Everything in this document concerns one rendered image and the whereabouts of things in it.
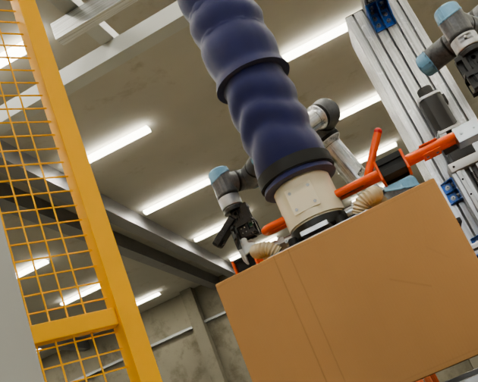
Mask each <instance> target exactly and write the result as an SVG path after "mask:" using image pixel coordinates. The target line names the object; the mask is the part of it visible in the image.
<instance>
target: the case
mask: <svg viewBox="0 0 478 382"><path fill-rule="evenodd" d="M215 287H216V289H217V291H218V293H219V297H220V299H221V301H222V304H223V306H224V309H225V312H226V315H227V316H228V320H229V322H230V325H231V328H232V330H233V332H234V335H235V338H236V341H237V344H238V345H239V348H240V351H241V354H242V356H243V358H244V361H245V364H246V366H247V370H248V371H249V374H250V377H251V379H252V382H416V381H418V380H421V379H423V378H425V377H428V376H430V375H432V374H435V373H437V372H439V371H442V370H445V369H446V368H450V367H451V366H453V365H456V364H458V363H461V362H464V361H466V360H468V359H471V358H473V357H475V356H477V355H478V258H477V256H476V253H475V252H474V250H473V248H472V246H471V245H470V243H469V241H468V239H467V237H466V236H465V234H464V232H463V230H462V229H461V226H460V224H459V223H458V221H457V219H456V217H455V216H454V214H453V212H452V210H451V208H450V206H449V205H448V203H447V201H446V199H445V197H444V196H443V194H442V191H441V190H440V189H439V186H438V184H437V182H436V181H435V179H434V178H432V179H430V180H427V181H426V182H424V183H421V184H420V185H418V186H415V187H414V188H411V189H409V190H407V191H405V192H403V193H401V194H399V195H397V196H395V197H393V198H391V199H389V200H387V201H385V202H383V203H381V204H379V205H377V206H375V207H372V208H370V209H368V210H366V211H364V212H362V213H360V214H358V215H356V216H354V217H352V218H350V219H348V220H346V221H344V222H342V223H340V224H338V225H336V226H334V227H331V228H329V229H328V230H325V231H323V232H321V233H319V234H317V235H315V236H313V237H311V238H309V239H308V240H305V241H303V242H302V243H299V244H297V245H295V246H292V247H291V248H289V249H286V250H285V251H283V252H280V253H278V254H277V255H274V256H272V257H271V258H268V259H266V260H265V261H262V262H260V263H259V264H256V265H254V266H252V267H250V268H248V269H246V270H244V271H242V272H240V273H238V274H236V275H234V276H232V277H229V278H228V279H226V280H223V281H222V282H219V283H217V284H216V285H215Z"/></svg>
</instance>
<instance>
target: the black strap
mask: <svg viewBox="0 0 478 382"><path fill-rule="evenodd" d="M322 160H325V161H329V162H331V163H332V164H333V165H334V161H333V159H332V157H331V155H330V153H329V151H328V150H327V149H324V148H320V147H315V148H308V149H303V150H300V151H297V152H294V153H291V154H290V155H286V156H285V157H283V158H281V159H279V160H277V161H276V162H274V163H273V164H271V165H270V166H268V167H267V168H266V169H265V170H264V171H263V172H262V173H261V174H260V176H259V179H258V181H257V183H258V186H259V189H260V191H261V193H262V195H263V196H264V197H265V190H266V188H267V186H268V185H269V184H270V183H271V182H272V181H273V180H274V179H275V178H276V177H278V176H279V175H281V174H283V173H284V172H286V171H288V170H290V169H292V168H295V167H297V166H299V165H302V164H306V163H309V162H312V161H322Z"/></svg>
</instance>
